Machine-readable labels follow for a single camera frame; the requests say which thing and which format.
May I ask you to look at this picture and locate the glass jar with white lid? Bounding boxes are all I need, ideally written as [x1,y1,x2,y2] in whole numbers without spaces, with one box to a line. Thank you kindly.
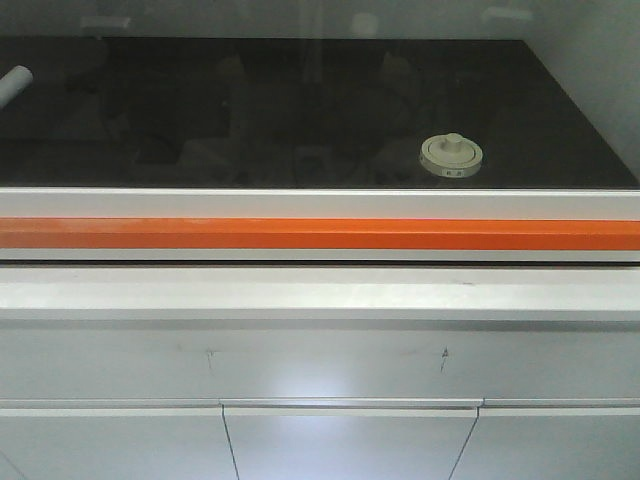
[419,133,484,179]

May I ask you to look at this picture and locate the fume hood sash orange stripe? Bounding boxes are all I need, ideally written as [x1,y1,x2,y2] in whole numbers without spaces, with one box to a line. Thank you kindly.
[1,1,639,263]

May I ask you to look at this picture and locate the white base cabinet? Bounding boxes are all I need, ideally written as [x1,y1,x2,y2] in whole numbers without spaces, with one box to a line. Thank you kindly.
[1,266,639,479]

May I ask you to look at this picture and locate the white plastic pipe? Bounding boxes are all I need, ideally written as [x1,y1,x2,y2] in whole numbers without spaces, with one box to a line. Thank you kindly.
[0,65,33,109]

